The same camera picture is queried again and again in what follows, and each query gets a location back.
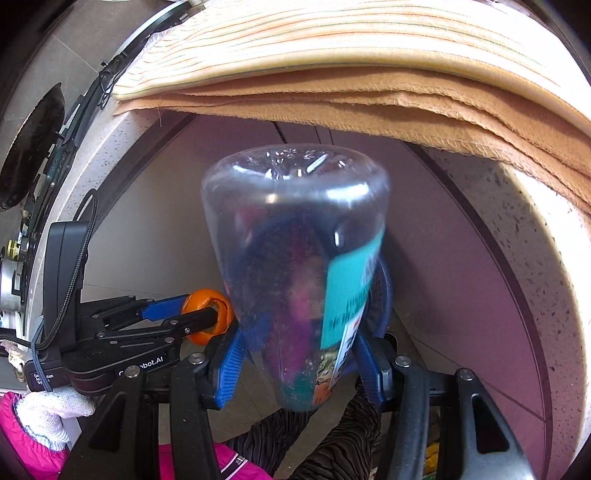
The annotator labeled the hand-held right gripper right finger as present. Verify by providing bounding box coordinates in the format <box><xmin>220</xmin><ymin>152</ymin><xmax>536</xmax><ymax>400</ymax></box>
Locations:
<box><xmin>352</xmin><ymin>331</ymin><xmax>537</xmax><ymax>480</ymax></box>

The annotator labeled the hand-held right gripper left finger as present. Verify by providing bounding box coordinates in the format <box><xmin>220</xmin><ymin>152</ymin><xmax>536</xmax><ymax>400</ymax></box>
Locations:
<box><xmin>69</xmin><ymin>330</ymin><xmax>246</xmax><ymax>480</ymax></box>

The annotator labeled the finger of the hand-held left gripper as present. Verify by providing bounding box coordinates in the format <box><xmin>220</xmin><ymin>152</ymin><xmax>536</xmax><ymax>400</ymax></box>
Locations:
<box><xmin>81</xmin><ymin>294</ymin><xmax>195</xmax><ymax>331</ymax></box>
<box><xmin>95</xmin><ymin>307</ymin><xmax>221</xmax><ymax>346</ymax></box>

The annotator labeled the orange tangerine peel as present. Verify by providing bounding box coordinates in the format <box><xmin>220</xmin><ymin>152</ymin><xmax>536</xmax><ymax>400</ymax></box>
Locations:
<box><xmin>182</xmin><ymin>288</ymin><xmax>236</xmax><ymax>347</ymax></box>

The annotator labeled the blue plastic basket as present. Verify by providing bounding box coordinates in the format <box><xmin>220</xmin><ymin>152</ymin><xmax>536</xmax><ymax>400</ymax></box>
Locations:
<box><xmin>249</xmin><ymin>217</ymin><xmax>396</xmax><ymax>352</ymax></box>

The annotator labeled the clear plastic bottle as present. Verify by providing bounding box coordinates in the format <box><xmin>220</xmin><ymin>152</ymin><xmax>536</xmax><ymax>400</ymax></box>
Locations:
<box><xmin>201</xmin><ymin>144</ymin><xmax>387</xmax><ymax>412</ymax></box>

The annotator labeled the person's left forearm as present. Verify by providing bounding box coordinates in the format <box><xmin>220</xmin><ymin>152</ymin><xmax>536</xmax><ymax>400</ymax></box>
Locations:
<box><xmin>0</xmin><ymin>391</ymin><xmax>71</xmax><ymax>480</ymax></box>

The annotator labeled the person's left hand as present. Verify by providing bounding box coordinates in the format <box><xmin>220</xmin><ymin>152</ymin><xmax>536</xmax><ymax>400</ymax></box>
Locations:
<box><xmin>13</xmin><ymin>385</ymin><xmax>96</xmax><ymax>452</ymax></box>

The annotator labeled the silver stove knob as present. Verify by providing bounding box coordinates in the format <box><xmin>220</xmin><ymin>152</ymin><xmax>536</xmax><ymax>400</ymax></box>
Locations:
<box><xmin>0</xmin><ymin>240</ymin><xmax>29</xmax><ymax>320</ymax></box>

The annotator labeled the person's striped trouser leg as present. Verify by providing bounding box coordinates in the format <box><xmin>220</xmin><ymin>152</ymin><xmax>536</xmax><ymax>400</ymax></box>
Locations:
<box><xmin>225</xmin><ymin>391</ymin><xmax>385</xmax><ymax>480</ymax></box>

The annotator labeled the person's pink jacket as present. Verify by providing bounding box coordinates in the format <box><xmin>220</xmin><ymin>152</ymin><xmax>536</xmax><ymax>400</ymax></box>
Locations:
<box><xmin>158</xmin><ymin>442</ymin><xmax>274</xmax><ymax>480</ymax></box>

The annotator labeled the black gas stove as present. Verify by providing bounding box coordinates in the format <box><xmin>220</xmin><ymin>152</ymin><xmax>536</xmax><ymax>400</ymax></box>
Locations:
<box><xmin>19</xmin><ymin>131</ymin><xmax>68</xmax><ymax>243</ymax></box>

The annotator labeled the black wok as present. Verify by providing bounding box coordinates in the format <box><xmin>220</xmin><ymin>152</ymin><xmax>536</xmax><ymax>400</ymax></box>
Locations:
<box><xmin>0</xmin><ymin>82</ymin><xmax>66</xmax><ymax>212</ymax></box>

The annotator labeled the tan towel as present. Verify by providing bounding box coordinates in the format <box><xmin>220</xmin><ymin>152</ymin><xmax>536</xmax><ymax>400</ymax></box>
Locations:
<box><xmin>113</xmin><ymin>65</ymin><xmax>591</xmax><ymax>215</ymax></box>

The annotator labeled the yellow striped cloth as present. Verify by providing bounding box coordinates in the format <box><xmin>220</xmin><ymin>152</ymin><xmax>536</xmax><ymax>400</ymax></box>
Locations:
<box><xmin>112</xmin><ymin>0</ymin><xmax>591</xmax><ymax>139</ymax></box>

